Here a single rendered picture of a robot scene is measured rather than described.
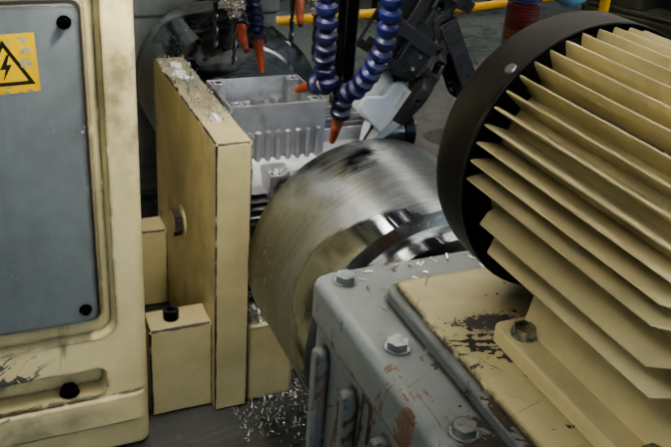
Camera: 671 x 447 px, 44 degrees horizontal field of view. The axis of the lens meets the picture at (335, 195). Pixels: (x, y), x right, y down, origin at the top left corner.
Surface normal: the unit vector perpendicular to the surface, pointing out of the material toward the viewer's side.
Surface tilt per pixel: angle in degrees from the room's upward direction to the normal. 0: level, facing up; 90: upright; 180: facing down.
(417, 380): 0
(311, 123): 90
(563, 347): 79
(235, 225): 90
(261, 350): 90
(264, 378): 90
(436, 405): 0
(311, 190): 39
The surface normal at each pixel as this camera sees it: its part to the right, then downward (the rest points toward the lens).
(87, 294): 0.39, 0.43
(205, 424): 0.07, -0.90
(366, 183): -0.26, -0.80
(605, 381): -0.89, -0.06
